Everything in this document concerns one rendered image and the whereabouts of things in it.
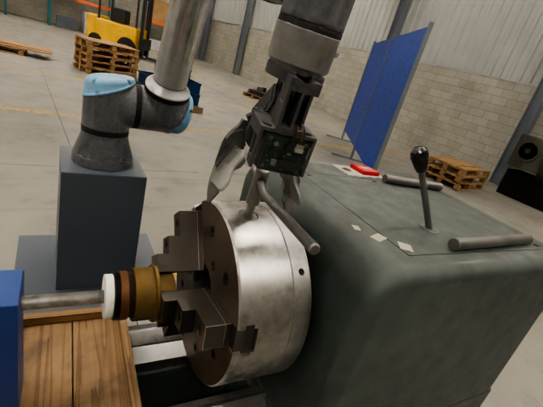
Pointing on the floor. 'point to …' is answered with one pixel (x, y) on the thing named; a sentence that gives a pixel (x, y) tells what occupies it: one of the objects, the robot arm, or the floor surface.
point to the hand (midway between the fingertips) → (248, 202)
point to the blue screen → (382, 94)
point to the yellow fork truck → (134, 35)
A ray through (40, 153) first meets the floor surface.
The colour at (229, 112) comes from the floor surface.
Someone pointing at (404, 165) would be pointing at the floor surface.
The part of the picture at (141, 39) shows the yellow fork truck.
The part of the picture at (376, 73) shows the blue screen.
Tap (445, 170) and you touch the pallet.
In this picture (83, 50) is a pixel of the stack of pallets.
